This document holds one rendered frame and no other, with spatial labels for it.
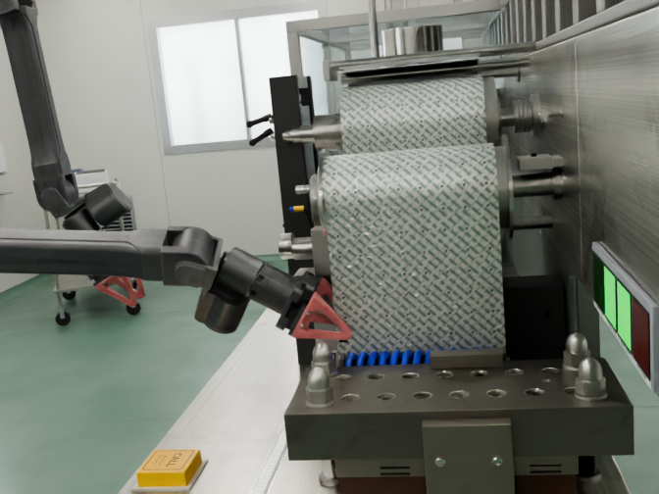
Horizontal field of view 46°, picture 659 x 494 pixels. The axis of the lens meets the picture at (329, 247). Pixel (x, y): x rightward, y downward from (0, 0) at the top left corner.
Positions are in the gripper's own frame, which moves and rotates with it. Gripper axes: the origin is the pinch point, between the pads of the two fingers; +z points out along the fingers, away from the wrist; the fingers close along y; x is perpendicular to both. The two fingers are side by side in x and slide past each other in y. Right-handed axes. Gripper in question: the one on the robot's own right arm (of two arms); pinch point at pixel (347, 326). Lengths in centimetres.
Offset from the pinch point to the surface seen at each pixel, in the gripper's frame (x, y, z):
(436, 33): 45, -74, -9
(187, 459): -24.5, 9.8, -11.5
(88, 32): -62, -560, -293
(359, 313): 2.7, 0.3, 0.5
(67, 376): -197, -278, -112
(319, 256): 5.4, -7.1, -8.4
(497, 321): 10.8, 0.5, 17.9
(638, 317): 27, 42, 18
